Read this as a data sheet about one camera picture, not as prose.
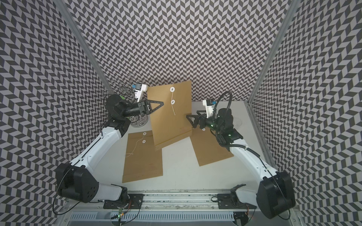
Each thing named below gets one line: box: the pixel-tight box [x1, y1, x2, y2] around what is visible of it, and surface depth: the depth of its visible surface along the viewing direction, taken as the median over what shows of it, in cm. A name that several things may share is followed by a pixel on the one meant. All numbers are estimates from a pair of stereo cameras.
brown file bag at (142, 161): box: [122, 130, 163, 184], surface depth 89 cm
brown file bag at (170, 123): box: [147, 80, 193, 152], surface depth 66 cm
